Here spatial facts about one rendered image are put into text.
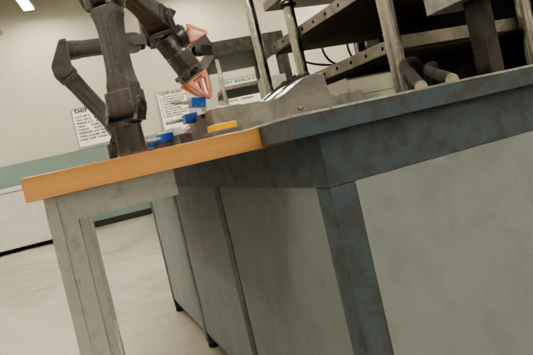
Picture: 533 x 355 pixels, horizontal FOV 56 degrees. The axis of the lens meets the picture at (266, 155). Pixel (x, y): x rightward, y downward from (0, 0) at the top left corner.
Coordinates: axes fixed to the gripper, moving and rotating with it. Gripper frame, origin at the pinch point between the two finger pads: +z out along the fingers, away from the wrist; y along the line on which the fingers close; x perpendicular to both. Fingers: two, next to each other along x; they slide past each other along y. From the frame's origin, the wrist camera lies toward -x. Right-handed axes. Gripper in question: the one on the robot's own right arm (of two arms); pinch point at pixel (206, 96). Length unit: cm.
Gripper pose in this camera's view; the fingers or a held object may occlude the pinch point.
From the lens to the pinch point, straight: 147.6
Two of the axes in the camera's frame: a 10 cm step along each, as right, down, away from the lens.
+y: -4.0, -0.1, 9.2
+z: 5.9, 7.7, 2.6
